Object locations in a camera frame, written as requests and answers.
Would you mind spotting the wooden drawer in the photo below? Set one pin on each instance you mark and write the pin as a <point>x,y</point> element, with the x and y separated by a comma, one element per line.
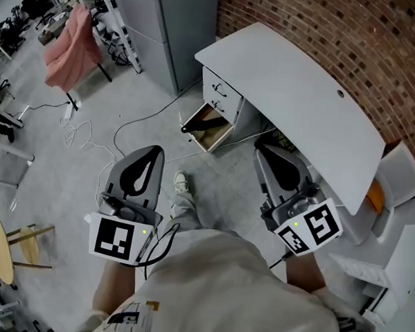
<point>213,139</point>

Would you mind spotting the person's light trouser leg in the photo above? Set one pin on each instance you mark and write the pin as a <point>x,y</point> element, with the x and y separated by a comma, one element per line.
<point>185,211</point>

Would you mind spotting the orange object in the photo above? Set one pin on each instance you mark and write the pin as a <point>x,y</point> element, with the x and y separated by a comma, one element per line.
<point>375,196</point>

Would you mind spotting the wooden stool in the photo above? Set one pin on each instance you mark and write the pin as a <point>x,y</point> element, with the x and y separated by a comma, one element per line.
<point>28,242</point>

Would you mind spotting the person's cream shirt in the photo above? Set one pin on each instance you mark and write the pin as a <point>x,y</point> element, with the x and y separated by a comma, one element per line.
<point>214,293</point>

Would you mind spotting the black umbrella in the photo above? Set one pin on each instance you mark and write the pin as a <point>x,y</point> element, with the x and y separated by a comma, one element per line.
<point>205,124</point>

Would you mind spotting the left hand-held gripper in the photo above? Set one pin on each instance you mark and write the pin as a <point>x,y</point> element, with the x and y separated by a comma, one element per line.
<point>149,172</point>

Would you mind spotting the white plastic shelf unit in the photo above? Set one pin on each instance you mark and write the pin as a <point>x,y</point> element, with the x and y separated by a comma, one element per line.
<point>407,262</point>

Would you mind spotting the white metal rack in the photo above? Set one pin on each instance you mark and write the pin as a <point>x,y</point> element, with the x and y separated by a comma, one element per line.
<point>124,34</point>

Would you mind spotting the white side table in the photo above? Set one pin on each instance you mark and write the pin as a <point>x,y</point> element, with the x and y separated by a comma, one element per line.
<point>2,151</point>

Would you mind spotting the person's left forearm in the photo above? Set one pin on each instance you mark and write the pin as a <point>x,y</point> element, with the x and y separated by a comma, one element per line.
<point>113,288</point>

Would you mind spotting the person's white shoe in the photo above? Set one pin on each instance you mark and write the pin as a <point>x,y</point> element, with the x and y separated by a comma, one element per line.
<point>181,182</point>

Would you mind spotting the white curved desk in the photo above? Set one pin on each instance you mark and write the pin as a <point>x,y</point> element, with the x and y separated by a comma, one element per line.
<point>294,98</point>

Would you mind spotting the pink cloth on chair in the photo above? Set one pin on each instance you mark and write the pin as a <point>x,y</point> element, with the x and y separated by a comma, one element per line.
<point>73,51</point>

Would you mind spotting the grey metal cabinet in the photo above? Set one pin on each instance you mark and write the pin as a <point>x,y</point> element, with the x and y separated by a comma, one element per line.
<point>166,35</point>

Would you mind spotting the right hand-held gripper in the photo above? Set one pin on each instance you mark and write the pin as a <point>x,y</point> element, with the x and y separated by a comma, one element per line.
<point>268,172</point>

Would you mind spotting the white power strip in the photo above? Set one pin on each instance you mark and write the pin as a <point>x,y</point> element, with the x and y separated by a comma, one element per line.
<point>68,113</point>

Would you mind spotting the person's right forearm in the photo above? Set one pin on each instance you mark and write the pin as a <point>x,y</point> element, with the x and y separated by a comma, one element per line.
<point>303,271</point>

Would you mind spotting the white desk drawer cabinet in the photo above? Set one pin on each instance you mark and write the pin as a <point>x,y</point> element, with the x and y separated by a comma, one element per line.
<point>228,101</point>

